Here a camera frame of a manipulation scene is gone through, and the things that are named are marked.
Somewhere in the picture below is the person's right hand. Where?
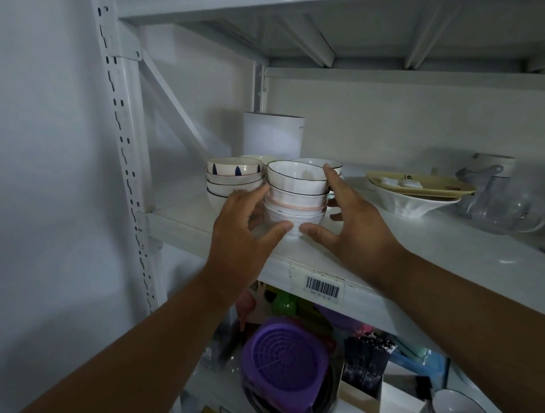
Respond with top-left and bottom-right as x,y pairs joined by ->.
300,164 -> 410,295

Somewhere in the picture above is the person's left hand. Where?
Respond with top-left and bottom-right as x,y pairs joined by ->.
204,189 -> 295,301

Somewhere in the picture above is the white bowl with black rim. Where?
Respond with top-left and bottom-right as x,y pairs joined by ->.
267,160 -> 331,195
290,158 -> 344,175
267,183 -> 329,208

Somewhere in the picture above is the person's left forearm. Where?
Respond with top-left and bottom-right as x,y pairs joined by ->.
20,268 -> 244,413

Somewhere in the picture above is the person's right forearm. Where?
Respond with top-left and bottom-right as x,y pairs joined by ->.
375,247 -> 545,413

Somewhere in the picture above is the white bowl with pink rim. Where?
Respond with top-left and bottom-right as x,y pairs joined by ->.
263,193 -> 328,217

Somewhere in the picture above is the barcode label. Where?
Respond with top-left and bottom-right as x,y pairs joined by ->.
304,275 -> 341,304

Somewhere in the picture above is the white bowl with grey rim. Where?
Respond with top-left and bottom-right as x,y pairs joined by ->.
205,167 -> 266,186
206,176 -> 267,198

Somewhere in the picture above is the green plastic item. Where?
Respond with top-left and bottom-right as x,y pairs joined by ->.
272,291 -> 299,316

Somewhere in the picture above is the white bowl with dark rim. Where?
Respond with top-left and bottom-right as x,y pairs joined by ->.
207,187 -> 239,212

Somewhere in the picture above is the white bowl with blue drops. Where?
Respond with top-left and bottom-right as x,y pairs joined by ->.
206,157 -> 266,176

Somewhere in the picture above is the white ribbed bowl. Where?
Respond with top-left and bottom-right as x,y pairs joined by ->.
370,180 -> 463,219

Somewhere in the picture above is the white cylindrical container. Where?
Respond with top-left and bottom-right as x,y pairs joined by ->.
243,111 -> 306,161

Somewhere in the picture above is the white metal shelf unit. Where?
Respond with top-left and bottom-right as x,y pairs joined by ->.
91,0 -> 545,413

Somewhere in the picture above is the clear plastic packet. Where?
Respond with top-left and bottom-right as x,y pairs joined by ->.
199,317 -> 240,372

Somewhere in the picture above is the purple plastic colander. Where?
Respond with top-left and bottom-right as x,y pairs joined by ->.
240,317 -> 332,413

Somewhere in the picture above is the yellow oval plate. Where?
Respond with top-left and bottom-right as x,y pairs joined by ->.
366,170 -> 477,199

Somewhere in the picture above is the black patterned package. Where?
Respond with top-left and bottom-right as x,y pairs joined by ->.
342,335 -> 399,400

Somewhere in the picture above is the blue plastic item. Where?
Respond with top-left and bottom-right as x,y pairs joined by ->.
389,335 -> 448,384

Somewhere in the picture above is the white cardboard box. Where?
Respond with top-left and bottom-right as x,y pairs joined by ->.
337,369 -> 431,413

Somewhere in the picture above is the clear glass pitcher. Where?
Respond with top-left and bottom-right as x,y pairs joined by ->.
455,165 -> 545,235

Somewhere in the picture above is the white bowl with thin rim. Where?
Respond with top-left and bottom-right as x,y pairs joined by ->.
429,387 -> 487,413

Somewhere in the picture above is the white mug with grey handle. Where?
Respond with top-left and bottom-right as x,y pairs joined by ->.
456,153 -> 517,188

